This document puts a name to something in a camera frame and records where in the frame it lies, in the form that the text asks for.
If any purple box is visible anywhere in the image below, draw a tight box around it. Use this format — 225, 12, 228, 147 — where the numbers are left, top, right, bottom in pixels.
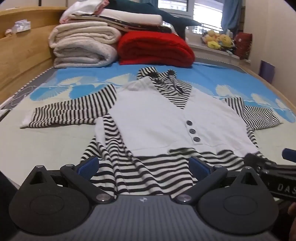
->
258, 60, 276, 84

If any folded white towel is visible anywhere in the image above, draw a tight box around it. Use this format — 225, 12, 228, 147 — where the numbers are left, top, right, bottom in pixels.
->
68, 9, 163, 26

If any white windowsill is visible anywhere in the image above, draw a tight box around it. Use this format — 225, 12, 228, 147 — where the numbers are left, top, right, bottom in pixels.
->
185, 42, 251, 65

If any blue and cream bed sheet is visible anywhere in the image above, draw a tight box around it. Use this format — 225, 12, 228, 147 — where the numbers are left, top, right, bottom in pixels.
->
0, 61, 296, 194

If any dark teal garment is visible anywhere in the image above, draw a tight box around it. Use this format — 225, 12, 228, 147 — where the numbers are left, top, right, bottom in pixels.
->
104, 0, 202, 39

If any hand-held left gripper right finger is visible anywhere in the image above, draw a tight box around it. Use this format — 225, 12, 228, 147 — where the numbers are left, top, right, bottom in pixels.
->
176, 156, 266, 204

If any striped shirt with white vest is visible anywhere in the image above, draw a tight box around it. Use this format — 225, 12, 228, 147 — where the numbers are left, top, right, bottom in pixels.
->
20, 66, 282, 196

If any yellow plush toy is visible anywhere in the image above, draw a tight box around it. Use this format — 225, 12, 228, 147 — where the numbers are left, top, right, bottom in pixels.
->
218, 34, 233, 48
203, 30, 221, 49

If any blue curtain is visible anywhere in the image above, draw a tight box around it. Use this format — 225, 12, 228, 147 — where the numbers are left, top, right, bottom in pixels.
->
221, 0, 246, 32

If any window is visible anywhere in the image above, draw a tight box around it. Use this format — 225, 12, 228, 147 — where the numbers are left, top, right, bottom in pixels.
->
157, 0, 225, 36

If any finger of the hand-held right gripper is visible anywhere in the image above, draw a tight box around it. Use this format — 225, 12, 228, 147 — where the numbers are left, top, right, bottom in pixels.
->
244, 153, 278, 174
282, 148, 296, 163

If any pink and white garment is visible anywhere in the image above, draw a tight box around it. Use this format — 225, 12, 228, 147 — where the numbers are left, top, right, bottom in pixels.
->
59, 0, 110, 24

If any folded red blanket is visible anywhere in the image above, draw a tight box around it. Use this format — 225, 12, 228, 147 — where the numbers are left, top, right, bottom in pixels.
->
117, 31, 196, 68

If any folded white blanket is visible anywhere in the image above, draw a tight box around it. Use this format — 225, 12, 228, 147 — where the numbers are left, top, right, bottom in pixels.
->
49, 22, 122, 69

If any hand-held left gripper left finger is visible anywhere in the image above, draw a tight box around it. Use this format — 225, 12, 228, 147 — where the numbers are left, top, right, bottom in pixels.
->
21, 156, 112, 204

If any wooden bed headboard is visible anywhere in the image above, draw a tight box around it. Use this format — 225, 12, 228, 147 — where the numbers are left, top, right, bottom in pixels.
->
0, 6, 70, 105

